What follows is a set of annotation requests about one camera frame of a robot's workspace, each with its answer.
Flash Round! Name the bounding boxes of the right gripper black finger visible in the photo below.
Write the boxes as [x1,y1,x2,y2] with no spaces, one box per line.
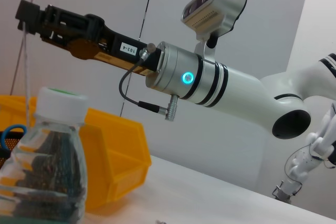
[17,0,89,30]
[15,16,89,49]

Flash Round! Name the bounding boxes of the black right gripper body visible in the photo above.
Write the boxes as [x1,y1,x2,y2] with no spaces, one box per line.
[67,15,163,77]

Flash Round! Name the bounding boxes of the transparent plastic ruler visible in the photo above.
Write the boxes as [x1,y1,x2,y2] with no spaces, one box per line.
[22,22,34,130]

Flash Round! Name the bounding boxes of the clear green-label water bottle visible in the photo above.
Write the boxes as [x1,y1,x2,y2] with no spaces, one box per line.
[0,87,89,224]

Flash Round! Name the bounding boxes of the blue scissors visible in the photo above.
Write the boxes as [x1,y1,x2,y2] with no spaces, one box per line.
[0,125,28,151]

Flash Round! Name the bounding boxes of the black mesh pen holder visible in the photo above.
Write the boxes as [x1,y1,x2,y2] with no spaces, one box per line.
[0,129,29,172]

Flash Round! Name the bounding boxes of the yellow plastic bin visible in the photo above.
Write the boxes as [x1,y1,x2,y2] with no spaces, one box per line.
[0,94,152,213]

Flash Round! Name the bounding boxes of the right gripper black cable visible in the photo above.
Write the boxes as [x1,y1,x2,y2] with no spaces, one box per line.
[118,42,180,122]

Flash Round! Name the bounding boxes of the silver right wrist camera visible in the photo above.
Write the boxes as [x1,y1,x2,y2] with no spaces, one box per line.
[180,0,248,63]

